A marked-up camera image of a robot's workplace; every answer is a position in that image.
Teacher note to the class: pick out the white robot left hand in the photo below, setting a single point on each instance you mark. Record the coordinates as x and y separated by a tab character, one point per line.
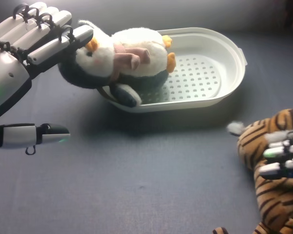
7	78

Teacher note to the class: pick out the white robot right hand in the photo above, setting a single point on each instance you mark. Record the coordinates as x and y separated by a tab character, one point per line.
290	151

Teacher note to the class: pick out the orange striped tiger plush toy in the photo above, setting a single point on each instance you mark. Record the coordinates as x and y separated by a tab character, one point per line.
276	202

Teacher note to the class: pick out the grey and white penguin plush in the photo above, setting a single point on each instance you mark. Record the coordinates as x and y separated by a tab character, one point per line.
136	41

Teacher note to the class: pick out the white oval plastic basin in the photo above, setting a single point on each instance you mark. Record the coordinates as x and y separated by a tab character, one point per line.
210	48

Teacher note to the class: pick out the grey table cloth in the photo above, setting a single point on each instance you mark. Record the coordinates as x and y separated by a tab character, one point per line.
112	182

